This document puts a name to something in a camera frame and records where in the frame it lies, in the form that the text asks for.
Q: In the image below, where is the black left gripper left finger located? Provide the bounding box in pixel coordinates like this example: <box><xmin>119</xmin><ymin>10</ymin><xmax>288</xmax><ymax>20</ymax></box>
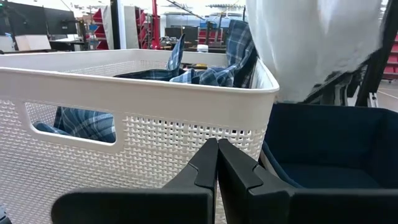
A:
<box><xmin>51</xmin><ymin>138</ymin><xmax>219</xmax><ymax>224</ymax></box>

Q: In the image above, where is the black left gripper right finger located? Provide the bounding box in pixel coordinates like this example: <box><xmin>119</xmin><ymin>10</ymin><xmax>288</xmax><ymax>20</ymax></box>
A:
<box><xmin>217</xmin><ymin>139</ymin><xmax>398</xmax><ymax>224</ymax></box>

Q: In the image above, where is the plain white cloth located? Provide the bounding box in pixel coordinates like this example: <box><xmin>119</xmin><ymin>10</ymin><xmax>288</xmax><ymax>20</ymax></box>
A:
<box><xmin>245</xmin><ymin>0</ymin><xmax>386</xmax><ymax>103</ymax></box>

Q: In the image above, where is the navy and white fabric bin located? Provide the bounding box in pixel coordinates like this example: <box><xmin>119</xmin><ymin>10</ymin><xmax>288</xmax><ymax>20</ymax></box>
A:
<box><xmin>259</xmin><ymin>102</ymin><xmax>398</xmax><ymax>190</ymax></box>

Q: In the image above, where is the white plastic laundry basket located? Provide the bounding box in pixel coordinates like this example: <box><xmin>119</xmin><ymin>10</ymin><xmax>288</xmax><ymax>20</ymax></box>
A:
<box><xmin>0</xmin><ymin>49</ymin><xmax>280</xmax><ymax>224</ymax></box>

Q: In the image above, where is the blue plaid shirt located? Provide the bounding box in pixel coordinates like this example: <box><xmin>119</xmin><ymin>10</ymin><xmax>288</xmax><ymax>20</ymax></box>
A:
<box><xmin>32</xmin><ymin>20</ymin><xmax>259</xmax><ymax>144</ymax></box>

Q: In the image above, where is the rack of red bins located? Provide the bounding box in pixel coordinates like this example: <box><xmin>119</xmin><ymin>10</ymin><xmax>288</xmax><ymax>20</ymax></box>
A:
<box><xmin>92</xmin><ymin>7</ymin><xmax>110</xmax><ymax>50</ymax></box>

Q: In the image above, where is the red storage bins stack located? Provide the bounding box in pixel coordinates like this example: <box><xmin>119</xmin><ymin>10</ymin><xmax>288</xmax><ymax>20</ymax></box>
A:
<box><xmin>383</xmin><ymin>34</ymin><xmax>398</xmax><ymax>76</ymax></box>

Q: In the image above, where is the black computer monitor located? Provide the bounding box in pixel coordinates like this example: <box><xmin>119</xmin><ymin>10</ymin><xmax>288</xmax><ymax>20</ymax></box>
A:
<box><xmin>43</xmin><ymin>7</ymin><xmax>78</xmax><ymax>35</ymax></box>
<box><xmin>0</xmin><ymin>1</ymin><xmax>47</xmax><ymax>37</ymax></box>

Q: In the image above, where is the white cardboard box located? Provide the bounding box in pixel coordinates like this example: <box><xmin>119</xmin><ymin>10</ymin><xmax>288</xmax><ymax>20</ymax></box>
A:
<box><xmin>14</xmin><ymin>34</ymin><xmax>52</xmax><ymax>52</ymax></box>

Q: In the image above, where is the red metal post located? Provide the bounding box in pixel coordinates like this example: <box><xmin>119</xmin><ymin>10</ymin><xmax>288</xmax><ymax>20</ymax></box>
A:
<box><xmin>151</xmin><ymin>0</ymin><xmax>162</xmax><ymax>50</ymax></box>

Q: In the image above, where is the black aluminium frame post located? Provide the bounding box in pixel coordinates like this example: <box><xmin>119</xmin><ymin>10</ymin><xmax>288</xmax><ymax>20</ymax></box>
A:
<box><xmin>356</xmin><ymin>0</ymin><xmax>398</xmax><ymax>107</ymax></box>

